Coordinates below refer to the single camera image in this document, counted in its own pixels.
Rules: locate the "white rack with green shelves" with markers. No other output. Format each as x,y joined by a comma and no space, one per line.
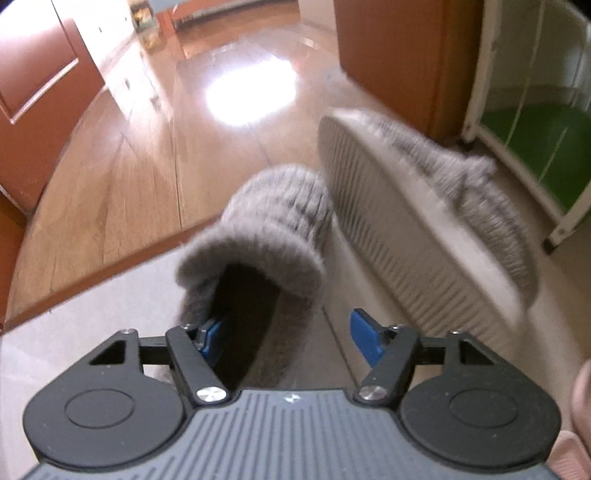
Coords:
531,138

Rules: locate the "grey fuzzy slipper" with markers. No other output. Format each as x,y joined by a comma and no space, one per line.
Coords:
277,207
392,240

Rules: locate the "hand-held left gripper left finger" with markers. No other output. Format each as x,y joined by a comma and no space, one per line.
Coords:
210,334

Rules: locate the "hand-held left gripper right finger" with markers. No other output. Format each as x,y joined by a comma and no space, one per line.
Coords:
367,334

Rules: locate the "brown wooden door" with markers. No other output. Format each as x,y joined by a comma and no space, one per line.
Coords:
41,92

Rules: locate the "brown wooden door frame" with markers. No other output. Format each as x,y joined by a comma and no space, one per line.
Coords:
397,55

